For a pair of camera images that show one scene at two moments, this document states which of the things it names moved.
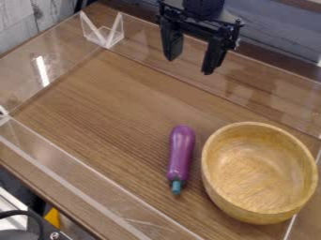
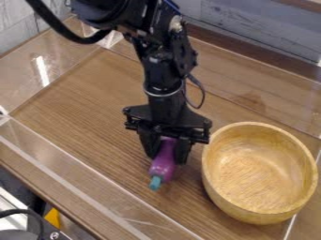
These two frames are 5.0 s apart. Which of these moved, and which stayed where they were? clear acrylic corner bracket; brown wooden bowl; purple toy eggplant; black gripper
Moved: black gripper; purple toy eggplant
Stayed: clear acrylic corner bracket; brown wooden bowl
